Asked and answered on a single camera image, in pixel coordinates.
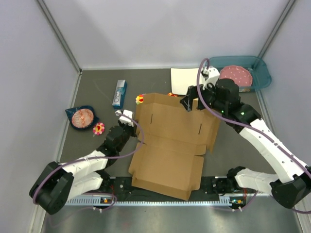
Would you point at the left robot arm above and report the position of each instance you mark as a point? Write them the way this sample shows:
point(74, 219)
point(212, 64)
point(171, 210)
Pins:
point(97, 161)

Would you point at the brown cardboard box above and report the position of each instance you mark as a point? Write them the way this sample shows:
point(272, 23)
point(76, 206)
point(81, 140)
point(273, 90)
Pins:
point(172, 145)

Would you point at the rainbow flower plush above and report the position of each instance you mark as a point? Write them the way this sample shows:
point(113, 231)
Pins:
point(139, 99)

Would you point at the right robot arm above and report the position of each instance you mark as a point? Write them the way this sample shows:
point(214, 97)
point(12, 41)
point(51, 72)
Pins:
point(248, 123)

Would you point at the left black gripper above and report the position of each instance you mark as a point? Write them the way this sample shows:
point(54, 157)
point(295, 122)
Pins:
point(133, 129)

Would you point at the grey slotted cable duct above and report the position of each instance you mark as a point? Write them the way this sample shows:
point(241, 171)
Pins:
point(100, 201)

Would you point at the teal plastic bin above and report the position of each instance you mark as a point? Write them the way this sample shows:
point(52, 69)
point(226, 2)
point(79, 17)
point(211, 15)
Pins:
point(256, 66)

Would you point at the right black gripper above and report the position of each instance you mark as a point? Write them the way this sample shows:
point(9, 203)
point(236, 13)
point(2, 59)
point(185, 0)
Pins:
point(187, 101)

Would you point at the pink dotted plate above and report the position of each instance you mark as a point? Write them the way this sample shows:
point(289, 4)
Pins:
point(238, 74)

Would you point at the blue toothpaste box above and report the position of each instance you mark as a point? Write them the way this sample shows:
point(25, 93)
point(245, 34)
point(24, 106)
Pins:
point(119, 95)

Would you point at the white square plate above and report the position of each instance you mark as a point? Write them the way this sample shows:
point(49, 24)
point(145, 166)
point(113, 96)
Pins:
point(182, 78)

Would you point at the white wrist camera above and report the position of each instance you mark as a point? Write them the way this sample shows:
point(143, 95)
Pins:
point(209, 75)
point(125, 117)

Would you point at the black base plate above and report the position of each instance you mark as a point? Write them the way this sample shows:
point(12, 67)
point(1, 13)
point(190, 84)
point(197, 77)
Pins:
point(211, 188)

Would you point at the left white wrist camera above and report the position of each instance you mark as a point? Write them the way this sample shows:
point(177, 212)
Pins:
point(125, 117)

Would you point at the blue bowl red inside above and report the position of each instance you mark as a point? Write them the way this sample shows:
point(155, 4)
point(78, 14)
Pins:
point(82, 117)

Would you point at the pink flower plush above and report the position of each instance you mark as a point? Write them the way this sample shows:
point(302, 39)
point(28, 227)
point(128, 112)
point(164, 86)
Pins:
point(99, 128)

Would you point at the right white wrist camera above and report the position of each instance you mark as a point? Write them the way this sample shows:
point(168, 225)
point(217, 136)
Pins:
point(209, 75)

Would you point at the orange sun flower plush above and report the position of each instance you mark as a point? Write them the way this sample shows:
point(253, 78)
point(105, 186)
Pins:
point(173, 95)

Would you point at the aluminium frame rail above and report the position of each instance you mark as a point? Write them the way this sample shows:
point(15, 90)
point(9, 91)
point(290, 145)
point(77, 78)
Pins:
point(52, 191)

